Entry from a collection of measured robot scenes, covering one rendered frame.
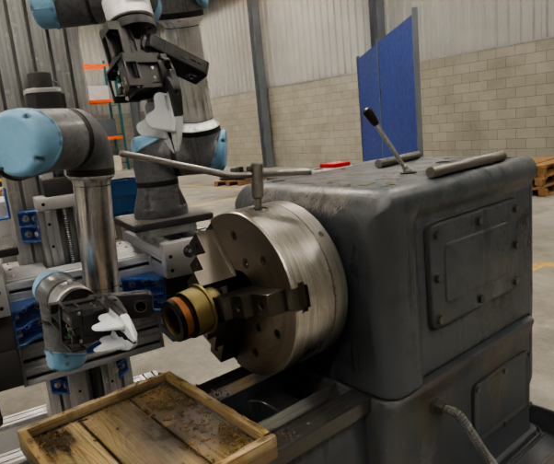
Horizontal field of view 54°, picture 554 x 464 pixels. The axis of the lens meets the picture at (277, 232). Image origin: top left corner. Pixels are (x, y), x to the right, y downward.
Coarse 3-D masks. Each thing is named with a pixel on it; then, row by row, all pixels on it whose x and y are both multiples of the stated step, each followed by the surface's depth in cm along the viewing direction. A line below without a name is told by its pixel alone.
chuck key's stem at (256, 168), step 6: (252, 162) 97; (258, 162) 97; (252, 168) 96; (258, 168) 95; (252, 174) 96; (258, 174) 96; (252, 180) 96; (258, 180) 96; (252, 186) 97; (258, 186) 96; (252, 192) 97; (258, 192) 97; (258, 198) 97; (258, 204) 98; (258, 210) 98
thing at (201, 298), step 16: (192, 288) 94; (208, 288) 96; (176, 304) 90; (192, 304) 91; (208, 304) 92; (176, 320) 96; (192, 320) 90; (208, 320) 92; (176, 336) 92; (192, 336) 94
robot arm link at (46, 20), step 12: (36, 0) 94; (48, 0) 93; (60, 0) 93; (72, 0) 93; (84, 0) 93; (36, 12) 94; (48, 12) 94; (60, 12) 94; (72, 12) 94; (84, 12) 94; (48, 24) 96; (60, 24) 96; (72, 24) 97; (84, 24) 97; (96, 24) 98
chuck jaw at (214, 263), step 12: (192, 240) 103; (204, 240) 101; (216, 240) 102; (204, 252) 100; (216, 252) 101; (192, 264) 100; (204, 264) 98; (216, 264) 100; (228, 264) 101; (192, 276) 97; (204, 276) 97; (216, 276) 98; (228, 276) 99; (240, 276) 104
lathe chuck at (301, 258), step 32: (224, 224) 100; (256, 224) 93; (288, 224) 95; (256, 256) 95; (288, 256) 90; (320, 256) 94; (224, 288) 105; (288, 288) 89; (320, 288) 92; (256, 320) 99; (288, 320) 91; (320, 320) 93; (256, 352) 102; (288, 352) 93
